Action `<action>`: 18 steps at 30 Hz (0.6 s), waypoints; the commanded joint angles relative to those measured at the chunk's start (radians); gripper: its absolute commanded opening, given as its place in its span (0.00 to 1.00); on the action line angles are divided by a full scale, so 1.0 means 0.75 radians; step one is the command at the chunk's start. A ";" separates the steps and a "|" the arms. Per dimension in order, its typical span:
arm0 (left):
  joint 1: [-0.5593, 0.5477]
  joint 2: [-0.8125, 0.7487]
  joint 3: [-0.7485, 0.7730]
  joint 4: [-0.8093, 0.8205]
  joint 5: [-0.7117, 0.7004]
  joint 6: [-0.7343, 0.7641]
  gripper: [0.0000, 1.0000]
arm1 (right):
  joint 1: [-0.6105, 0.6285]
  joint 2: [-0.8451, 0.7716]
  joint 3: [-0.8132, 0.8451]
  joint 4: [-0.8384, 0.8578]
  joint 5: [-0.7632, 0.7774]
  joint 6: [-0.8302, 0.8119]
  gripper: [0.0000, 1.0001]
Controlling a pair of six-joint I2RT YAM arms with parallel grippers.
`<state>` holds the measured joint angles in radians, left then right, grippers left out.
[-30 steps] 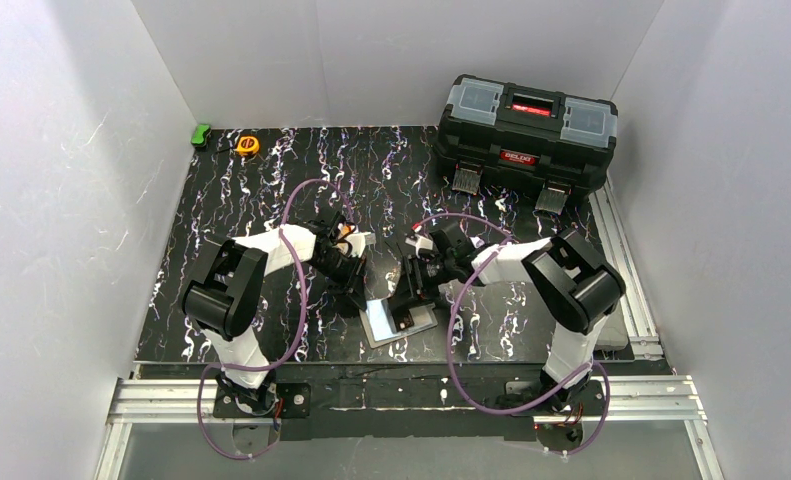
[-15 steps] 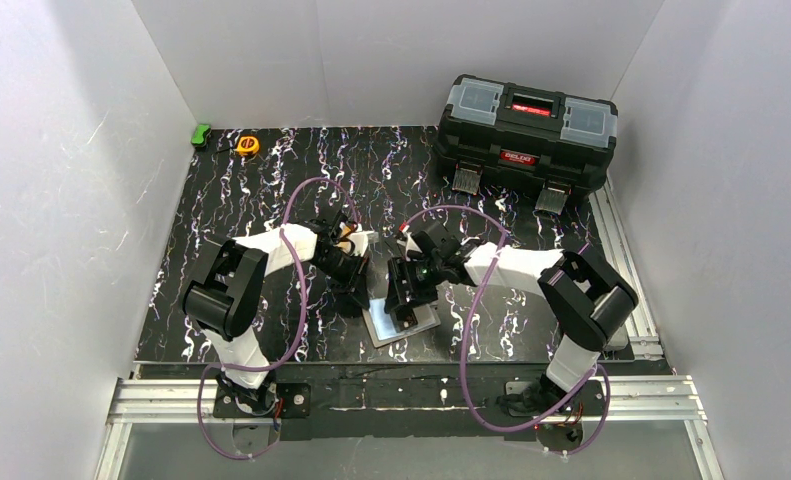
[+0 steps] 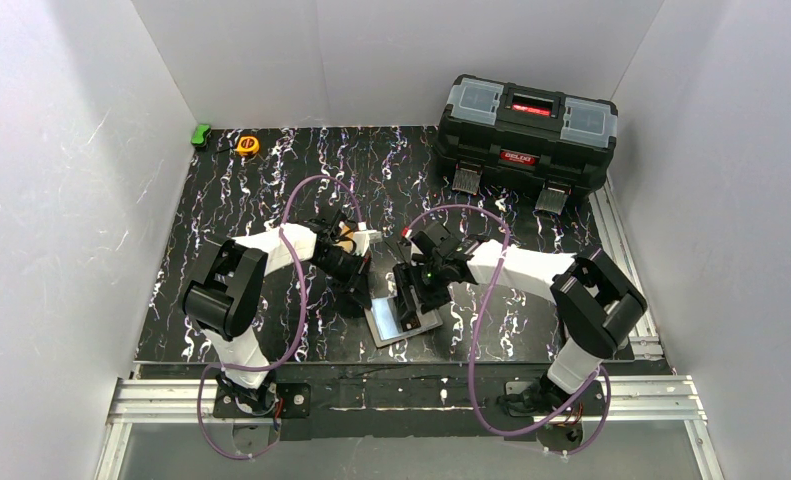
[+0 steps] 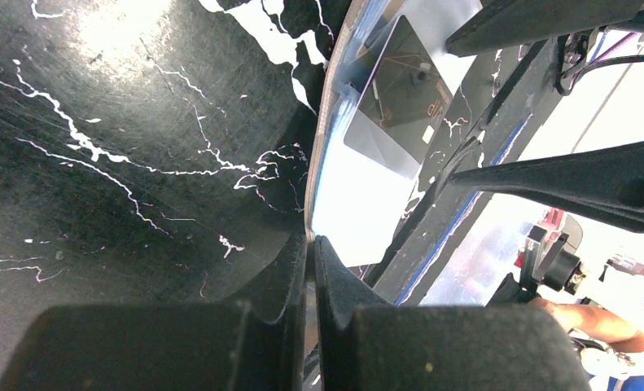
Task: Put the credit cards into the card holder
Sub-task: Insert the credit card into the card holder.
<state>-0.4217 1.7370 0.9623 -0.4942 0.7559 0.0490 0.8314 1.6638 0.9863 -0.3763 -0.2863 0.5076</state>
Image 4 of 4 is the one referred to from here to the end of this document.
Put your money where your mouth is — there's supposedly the black credit card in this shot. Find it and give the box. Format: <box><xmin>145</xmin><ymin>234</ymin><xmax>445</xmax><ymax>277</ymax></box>
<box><xmin>344</xmin><ymin>15</ymin><xmax>453</xmax><ymax>178</ymax></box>

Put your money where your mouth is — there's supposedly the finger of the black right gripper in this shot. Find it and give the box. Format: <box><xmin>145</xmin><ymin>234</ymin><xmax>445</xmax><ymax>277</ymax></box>
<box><xmin>445</xmin><ymin>0</ymin><xmax>644</xmax><ymax>57</ymax></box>
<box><xmin>449</xmin><ymin>141</ymin><xmax>644</xmax><ymax>234</ymax></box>

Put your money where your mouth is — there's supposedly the person's forearm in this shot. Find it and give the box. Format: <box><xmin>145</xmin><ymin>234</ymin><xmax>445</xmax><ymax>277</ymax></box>
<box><xmin>528</xmin><ymin>297</ymin><xmax>644</xmax><ymax>353</ymax></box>

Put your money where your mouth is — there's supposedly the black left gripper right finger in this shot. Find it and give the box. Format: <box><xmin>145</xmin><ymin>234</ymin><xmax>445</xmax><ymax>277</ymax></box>
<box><xmin>313</xmin><ymin>236</ymin><xmax>589</xmax><ymax>390</ymax></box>

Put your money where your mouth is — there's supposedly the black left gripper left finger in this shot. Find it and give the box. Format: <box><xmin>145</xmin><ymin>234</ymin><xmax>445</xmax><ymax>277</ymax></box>
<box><xmin>0</xmin><ymin>231</ymin><xmax>307</xmax><ymax>390</ymax></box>

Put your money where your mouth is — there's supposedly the grey blue card holder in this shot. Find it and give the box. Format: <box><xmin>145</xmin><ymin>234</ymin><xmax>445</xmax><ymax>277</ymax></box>
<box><xmin>304</xmin><ymin>0</ymin><xmax>484</xmax><ymax>268</ymax></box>

